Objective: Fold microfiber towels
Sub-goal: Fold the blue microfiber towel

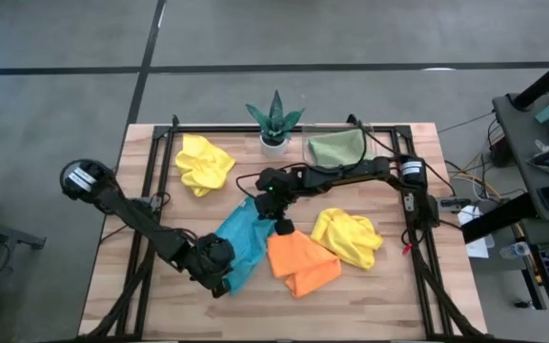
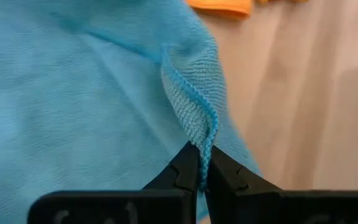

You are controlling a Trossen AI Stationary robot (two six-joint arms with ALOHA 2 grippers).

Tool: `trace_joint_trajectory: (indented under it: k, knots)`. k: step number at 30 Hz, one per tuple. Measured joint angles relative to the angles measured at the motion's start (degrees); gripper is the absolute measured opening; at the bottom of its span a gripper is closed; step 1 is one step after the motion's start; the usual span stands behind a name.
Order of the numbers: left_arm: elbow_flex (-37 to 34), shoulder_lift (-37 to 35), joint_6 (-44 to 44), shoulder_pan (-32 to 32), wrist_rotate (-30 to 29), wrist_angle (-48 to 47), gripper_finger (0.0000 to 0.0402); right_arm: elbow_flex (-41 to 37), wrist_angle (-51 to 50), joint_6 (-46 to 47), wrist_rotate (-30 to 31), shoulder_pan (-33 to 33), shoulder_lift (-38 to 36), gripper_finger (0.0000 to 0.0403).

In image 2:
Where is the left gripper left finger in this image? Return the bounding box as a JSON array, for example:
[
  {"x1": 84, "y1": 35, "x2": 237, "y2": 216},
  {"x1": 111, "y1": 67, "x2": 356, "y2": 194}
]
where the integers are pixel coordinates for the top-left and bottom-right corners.
[{"x1": 28, "y1": 141, "x2": 201, "y2": 224}]

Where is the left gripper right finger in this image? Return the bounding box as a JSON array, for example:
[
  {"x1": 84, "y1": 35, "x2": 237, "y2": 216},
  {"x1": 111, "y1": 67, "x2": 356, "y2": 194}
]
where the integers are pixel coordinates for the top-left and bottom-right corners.
[{"x1": 204, "y1": 145, "x2": 358, "y2": 224}]

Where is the blue microfiber towel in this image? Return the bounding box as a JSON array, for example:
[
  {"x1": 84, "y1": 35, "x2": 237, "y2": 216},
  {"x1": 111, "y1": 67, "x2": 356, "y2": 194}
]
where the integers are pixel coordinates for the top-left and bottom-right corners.
[{"x1": 0, "y1": 0, "x2": 262, "y2": 224}]

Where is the orange microfiber towel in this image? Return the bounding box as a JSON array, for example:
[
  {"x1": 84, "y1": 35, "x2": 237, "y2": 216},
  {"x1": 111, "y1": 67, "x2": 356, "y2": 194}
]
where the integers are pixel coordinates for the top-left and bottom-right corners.
[{"x1": 185, "y1": 0, "x2": 254, "y2": 19}]

